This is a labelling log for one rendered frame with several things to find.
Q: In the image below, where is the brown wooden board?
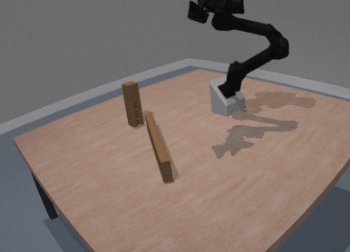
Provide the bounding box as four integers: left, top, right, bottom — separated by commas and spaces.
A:
144, 111, 173, 183

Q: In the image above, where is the brown wooden post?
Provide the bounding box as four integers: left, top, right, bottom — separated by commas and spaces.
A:
122, 81, 144, 128

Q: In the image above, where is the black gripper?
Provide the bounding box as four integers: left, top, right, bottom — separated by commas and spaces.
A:
188, 0, 215, 24

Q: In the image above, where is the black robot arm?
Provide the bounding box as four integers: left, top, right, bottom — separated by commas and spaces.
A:
205, 0, 289, 99

